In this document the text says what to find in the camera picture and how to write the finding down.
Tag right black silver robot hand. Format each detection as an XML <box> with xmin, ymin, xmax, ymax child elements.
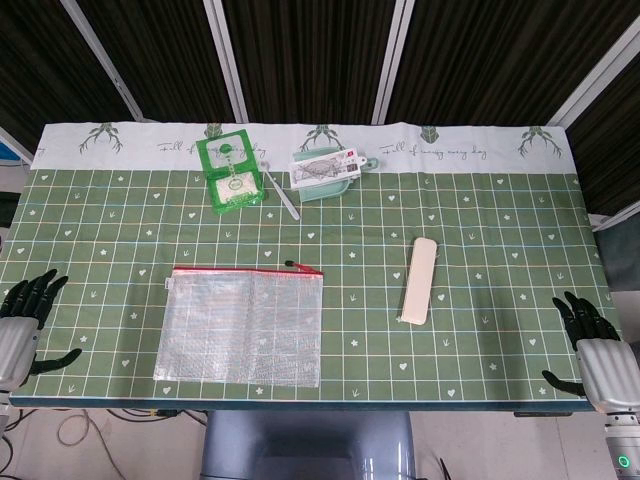
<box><xmin>541</xmin><ymin>290</ymin><xmax>636</xmax><ymax>414</ymax></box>

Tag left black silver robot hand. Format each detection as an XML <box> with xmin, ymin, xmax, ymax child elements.
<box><xmin>0</xmin><ymin>268</ymin><xmax>83</xmax><ymax>394</ymax></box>

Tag clear mesh zipper pouch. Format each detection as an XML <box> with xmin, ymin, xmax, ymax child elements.
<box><xmin>152</xmin><ymin>258</ymin><xmax>325</xmax><ymax>389</ymax></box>

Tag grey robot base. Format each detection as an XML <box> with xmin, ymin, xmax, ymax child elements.
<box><xmin>199</xmin><ymin>410</ymin><xmax>416</xmax><ymax>480</ymax></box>

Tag cream oblong pencil case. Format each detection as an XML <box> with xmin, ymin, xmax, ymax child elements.
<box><xmin>401</xmin><ymin>237</ymin><xmax>439</xmax><ymax>325</ymax></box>

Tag green grid tablecloth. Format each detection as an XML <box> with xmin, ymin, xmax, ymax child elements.
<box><xmin>0</xmin><ymin>121</ymin><xmax>624</xmax><ymax>401</ymax></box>

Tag green plastic packet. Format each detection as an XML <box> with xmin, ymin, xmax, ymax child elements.
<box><xmin>194</xmin><ymin>128</ymin><xmax>265</xmax><ymax>217</ymax></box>

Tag white toothbrush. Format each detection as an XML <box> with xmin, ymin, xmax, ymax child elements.
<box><xmin>260</xmin><ymin>159</ymin><xmax>301</xmax><ymax>221</ymax></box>

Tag light green packaged tool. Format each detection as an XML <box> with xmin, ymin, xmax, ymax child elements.
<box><xmin>297</xmin><ymin>147</ymin><xmax>380</xmax><ymax>204</ymax></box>

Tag white printed flat packet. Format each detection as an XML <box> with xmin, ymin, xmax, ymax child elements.
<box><xmin>289</xmin><ymin>147</ymin><xmax>362</xmax><ymax>190</ymax></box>

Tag black floor cable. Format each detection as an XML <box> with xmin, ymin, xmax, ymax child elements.
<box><xmin>55</xmin><ymin>407</ymin><xmax>207</xmax><ymax>480</ymax></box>

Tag aluminium partition post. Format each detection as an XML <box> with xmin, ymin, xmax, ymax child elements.
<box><xmin>372</xmin><ymin>0</ymin><xmax>416</xmax><ymax>125</ymax></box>
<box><xmin>547</xmin><ymin>17</ymin><xmax>640</xmax><ymax>127</ymax></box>
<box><xmin>202</xmin><ymin>0</ymin><xmax>250</xmax><ymax>124</ymax></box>
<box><xmin>59</xmin><ymin>0</ymin><xmax>147</xmax><ymax>122</ymax></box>

